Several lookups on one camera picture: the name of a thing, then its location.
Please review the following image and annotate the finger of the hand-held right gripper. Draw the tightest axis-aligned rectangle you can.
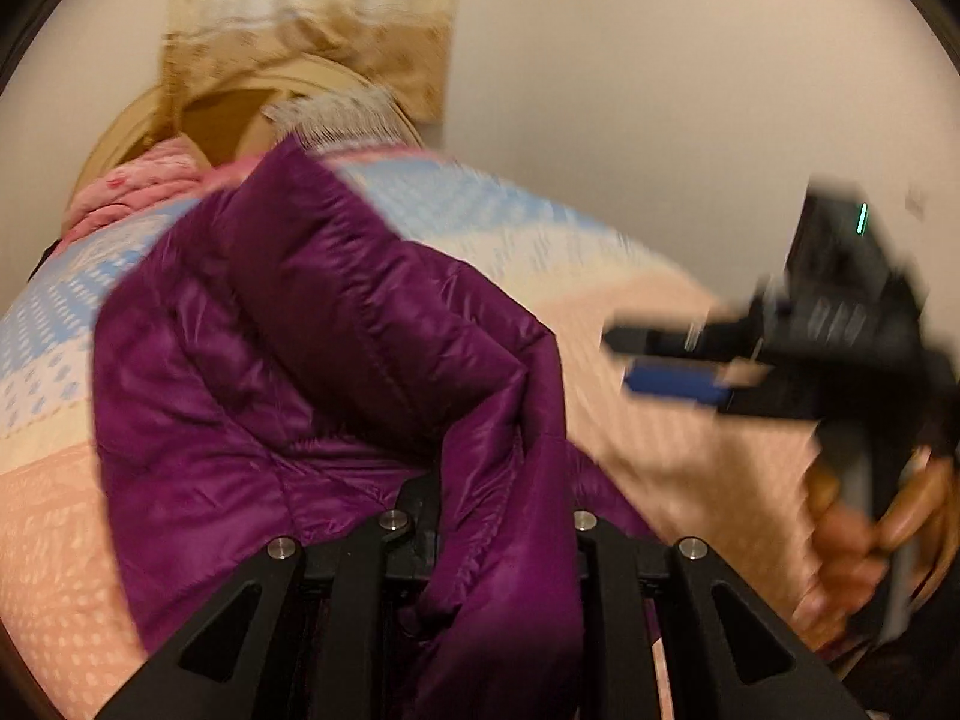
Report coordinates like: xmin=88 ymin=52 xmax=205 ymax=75
xmin=604 ymin=315 xmax=766 ymax=357
xmin=622 ymin=360 xmax=758 ymax=413

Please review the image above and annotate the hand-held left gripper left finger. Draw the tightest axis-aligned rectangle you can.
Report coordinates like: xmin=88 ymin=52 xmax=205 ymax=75
xmin=97 ymin=474 xmax=440 ymax=720

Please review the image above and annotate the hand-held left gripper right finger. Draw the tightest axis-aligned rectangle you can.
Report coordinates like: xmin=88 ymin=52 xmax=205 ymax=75
xmin=574 ymin=510 xmax=871 ymax=720

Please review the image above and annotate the purple puffer jacket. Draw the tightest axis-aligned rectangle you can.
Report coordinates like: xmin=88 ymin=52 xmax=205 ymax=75
xmin=90 ymin=136 xmax=661 ymax=720

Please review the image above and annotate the person's right hand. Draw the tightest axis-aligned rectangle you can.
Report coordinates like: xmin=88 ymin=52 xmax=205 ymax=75
xmin=806 ymin=446 xmax=955 ymax=650

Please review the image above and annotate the polka dot bedspread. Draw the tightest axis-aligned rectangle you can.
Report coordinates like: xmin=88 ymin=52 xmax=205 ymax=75
xmin=0 ymin=142 xmax=833 ymax=720

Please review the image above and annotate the floral striped pillow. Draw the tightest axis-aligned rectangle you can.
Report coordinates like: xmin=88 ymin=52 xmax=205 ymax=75
xmin=264 ymin=84 xmax=422 ymax=149

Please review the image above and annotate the pink folded blanket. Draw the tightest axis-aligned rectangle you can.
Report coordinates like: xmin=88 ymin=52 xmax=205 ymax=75
xmin=61 ymin=136 xmax=212 ymax=245

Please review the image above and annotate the beige wooden headboard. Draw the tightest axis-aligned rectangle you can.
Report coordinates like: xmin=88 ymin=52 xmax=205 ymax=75
xmin=71 ymin=52 xmax=425 ymax=196

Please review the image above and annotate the beige floral curtain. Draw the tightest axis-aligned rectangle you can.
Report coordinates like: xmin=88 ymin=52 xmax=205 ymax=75
xmin=161 ymin=0 xmax=460 ymax=127

